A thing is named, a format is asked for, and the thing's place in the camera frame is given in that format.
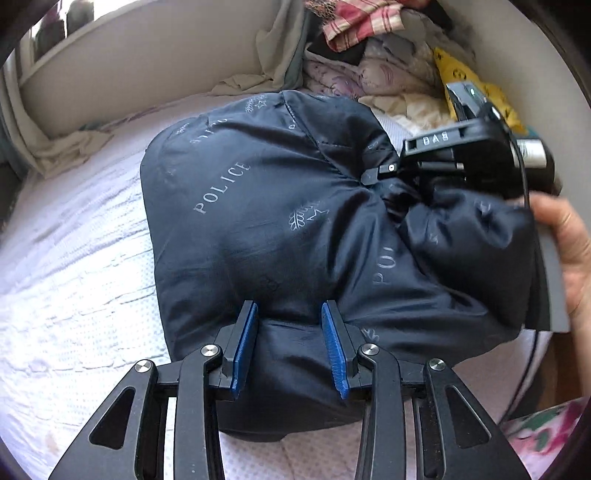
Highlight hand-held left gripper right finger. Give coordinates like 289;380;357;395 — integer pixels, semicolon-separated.
321;299;532;480

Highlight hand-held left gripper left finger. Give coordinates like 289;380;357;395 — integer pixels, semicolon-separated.
48;300;259;480

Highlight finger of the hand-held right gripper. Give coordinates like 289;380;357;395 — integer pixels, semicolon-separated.
361;159;465;185

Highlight dark printed jacket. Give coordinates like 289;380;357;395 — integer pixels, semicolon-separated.
139;90;543;439

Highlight person's right hand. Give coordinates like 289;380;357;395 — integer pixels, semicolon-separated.
530;191;591;333

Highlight yellow printed cloth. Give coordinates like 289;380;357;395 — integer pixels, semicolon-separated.
431;46;525;134

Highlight cream cloth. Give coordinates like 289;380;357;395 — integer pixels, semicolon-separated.
360;90;455;139

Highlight lilac floral blanket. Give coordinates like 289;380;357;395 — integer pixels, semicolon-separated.
302;39;444;100

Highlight black cloth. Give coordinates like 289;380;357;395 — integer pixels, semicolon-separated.
307;37;370;68

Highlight red plaid cloth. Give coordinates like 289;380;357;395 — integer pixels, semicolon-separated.
322;0;409;52

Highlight leopard print cloth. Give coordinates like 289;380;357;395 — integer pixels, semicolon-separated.
302;0;342;21

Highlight white quilted bed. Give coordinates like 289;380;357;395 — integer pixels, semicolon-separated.
0;90;555;480

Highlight pink floral clothing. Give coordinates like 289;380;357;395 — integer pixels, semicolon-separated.
501;394;589;480

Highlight window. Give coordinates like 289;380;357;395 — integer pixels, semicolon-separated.
18;0;134;81

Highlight black cable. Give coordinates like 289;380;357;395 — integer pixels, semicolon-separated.
485;99;543;418

